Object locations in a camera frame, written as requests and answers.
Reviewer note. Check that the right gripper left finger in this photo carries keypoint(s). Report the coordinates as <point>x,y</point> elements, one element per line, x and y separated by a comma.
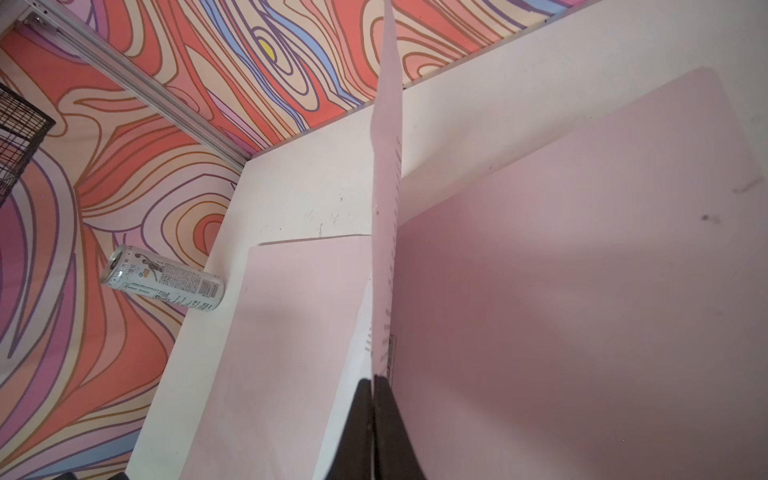
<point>353,459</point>

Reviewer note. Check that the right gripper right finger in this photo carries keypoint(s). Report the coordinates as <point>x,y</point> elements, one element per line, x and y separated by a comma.
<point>394,457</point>

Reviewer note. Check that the pink paper folder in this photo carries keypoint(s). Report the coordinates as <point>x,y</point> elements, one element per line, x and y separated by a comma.
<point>596,310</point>

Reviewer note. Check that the printed paper sheet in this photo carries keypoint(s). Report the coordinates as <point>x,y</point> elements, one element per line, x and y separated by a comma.
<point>370,348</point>

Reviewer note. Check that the silver drink can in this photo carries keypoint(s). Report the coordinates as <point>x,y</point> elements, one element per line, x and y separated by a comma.
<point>137,271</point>

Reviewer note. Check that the side black wire basket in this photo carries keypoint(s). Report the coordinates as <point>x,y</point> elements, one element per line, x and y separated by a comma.
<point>23,129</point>

